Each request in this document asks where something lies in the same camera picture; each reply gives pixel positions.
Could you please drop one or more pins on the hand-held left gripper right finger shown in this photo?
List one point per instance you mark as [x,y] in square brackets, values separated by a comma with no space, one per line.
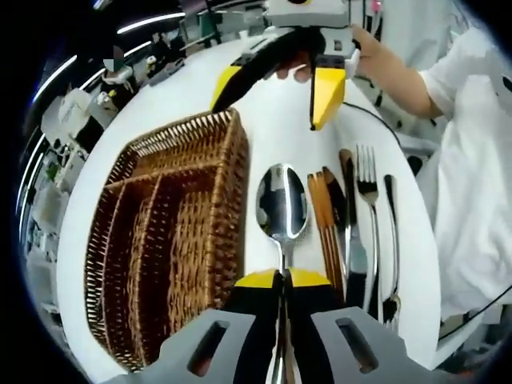
[316,320]

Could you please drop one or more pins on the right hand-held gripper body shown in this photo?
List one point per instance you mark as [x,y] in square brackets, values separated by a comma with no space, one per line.
[320,14]

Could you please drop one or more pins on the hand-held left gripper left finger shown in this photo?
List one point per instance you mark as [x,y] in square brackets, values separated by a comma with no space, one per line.
[248,320]

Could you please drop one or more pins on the smooth steel knife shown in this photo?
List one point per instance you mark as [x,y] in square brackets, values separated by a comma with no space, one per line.
[358,256]

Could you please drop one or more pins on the brown wicker storage tray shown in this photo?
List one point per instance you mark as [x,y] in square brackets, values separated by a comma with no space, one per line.
[192,240]

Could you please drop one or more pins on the brown wooden chopstick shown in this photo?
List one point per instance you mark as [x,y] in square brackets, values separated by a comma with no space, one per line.
[323,196]
[314,196]

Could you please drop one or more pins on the steel fork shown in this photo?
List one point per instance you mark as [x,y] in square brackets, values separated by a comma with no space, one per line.
[367,192]

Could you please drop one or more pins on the large steel spoon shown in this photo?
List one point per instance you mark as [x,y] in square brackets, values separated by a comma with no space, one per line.
[282,200]

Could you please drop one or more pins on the dark green panel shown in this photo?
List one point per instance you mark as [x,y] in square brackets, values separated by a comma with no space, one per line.
[210,24]

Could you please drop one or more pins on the person's white shirt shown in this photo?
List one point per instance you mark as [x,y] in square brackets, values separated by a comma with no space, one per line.
[472,200]

